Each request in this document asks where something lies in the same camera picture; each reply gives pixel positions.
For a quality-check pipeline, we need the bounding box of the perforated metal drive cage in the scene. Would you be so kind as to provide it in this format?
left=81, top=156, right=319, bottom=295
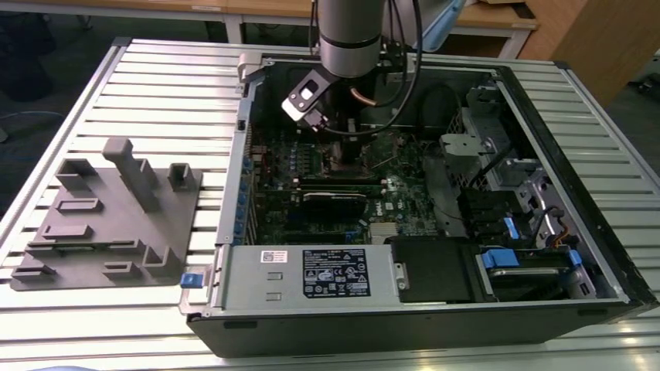
left=456, top=84, right=551, bottom=194

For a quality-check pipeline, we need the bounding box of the grey parts rack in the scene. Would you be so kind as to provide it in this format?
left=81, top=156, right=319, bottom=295
left=8, top=138, right=205, bottom=291

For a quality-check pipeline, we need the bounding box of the office chair base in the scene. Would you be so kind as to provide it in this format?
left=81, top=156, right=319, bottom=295
left=625, top=53, right=660, bottom=94

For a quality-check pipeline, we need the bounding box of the black connector block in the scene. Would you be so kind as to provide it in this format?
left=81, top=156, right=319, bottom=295
left=457, top=188, right=520, bottom=243

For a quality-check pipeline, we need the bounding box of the coloured wire bundle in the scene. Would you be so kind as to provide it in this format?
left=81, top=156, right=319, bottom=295
left=547, top=230, right=576, bottom=250

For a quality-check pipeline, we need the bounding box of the grey plastic strip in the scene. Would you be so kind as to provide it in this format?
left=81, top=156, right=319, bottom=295
left=421, top=152, right=468, bottom=237

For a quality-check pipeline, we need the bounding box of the green motherboard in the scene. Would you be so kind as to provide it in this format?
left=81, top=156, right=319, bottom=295
left=245, top=117, right=453, bottom=247

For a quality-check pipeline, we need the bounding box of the hard disk in blue carrier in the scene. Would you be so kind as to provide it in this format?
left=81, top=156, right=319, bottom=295
left=476, top=247, right=583, bottom=303

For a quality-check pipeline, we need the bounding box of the black graphics card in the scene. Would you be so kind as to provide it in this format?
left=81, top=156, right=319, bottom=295
left=300, top=190, right=371, bottom=230

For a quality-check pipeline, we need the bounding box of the copper coloured hose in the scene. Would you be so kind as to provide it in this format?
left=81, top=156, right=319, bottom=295
left=349, top=85, right=379, bottom=108

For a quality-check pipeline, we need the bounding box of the black PC case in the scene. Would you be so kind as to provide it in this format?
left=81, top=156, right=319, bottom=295
left=177, top=53, right=660, bottom=359

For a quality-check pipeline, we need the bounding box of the wooden desk white frame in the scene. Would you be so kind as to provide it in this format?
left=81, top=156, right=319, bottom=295
left=0, top=0, right=244, bottom=46
left=241, top=0, right=540, bottom=59

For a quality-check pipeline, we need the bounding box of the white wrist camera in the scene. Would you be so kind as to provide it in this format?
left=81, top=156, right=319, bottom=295
left=280, top=69, right=336, bottom=132

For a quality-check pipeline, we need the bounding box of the silver chipset heat sink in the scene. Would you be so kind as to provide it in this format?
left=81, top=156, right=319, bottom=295
left=368, top=221, right=403, bottom=238

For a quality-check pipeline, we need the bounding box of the wooden cabinet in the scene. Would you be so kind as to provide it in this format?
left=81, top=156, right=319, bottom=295
left=520, top=0, right=660, bottom=109

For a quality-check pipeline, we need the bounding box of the silver power supply unit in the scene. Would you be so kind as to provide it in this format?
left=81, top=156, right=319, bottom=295
left=208, top=243, right=403, bottom=312

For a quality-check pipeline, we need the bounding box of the CPU socket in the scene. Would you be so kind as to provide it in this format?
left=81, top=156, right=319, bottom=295
left=317, top=143, right=379, bottom=181

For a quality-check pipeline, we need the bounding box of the thin black cable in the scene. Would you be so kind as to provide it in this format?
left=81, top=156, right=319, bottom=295
left=467, top=141, right=515, bottom=191

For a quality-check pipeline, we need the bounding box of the blue floor cable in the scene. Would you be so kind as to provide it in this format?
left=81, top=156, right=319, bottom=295
left=0, top=110, right=68, bottom=121

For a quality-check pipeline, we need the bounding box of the grey case latch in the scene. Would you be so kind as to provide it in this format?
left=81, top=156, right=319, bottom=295
left=235, top=52, right=267, bottom=85

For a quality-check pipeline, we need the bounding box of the thick black cable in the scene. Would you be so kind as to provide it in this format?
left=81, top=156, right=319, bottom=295
left=413, top=82, right=464, bottom=131

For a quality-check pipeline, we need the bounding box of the silver metal bracket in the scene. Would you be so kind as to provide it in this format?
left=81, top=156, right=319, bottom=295
left=437, top=133, right=499, bottom=173

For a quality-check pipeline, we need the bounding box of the black camera cable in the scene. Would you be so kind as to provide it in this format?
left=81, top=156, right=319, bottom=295
left=324, top=0, right=425, bottom=136

